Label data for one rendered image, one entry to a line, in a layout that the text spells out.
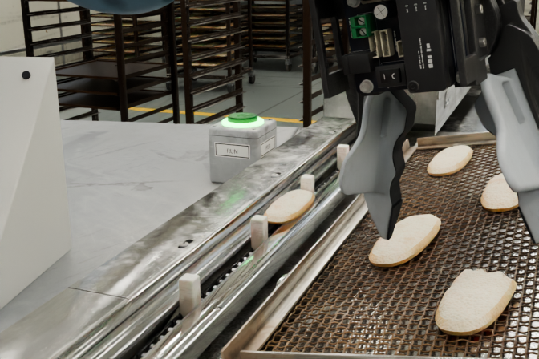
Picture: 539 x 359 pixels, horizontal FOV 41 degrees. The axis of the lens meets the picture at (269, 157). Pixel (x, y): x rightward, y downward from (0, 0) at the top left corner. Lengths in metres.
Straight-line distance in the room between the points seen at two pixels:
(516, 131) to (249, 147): 0.58
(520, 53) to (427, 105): 0.72
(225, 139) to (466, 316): 0.57
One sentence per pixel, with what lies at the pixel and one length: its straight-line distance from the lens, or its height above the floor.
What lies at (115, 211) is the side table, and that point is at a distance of 0.87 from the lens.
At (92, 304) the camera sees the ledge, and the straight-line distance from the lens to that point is 0.56.
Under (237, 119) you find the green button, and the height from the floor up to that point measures 0.90.
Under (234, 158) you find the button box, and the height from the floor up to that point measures 0.86.
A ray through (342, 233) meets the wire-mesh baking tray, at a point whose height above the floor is 0.89.
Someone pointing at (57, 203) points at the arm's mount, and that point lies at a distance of 0.74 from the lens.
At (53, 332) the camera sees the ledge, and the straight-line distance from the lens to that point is 0.53.
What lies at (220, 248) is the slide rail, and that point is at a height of 0.85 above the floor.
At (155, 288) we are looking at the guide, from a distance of 0.59.
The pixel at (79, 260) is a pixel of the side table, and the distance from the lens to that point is 0.75.
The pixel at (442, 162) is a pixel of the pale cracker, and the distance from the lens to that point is 0.74.
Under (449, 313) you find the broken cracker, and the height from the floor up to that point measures 0.92.
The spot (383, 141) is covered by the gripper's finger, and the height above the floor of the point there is 1.01.
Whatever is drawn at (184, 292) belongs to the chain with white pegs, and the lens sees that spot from 0.57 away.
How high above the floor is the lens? 1.11
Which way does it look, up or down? 16 degrees down
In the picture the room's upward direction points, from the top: 1 degrees counter-clockwise
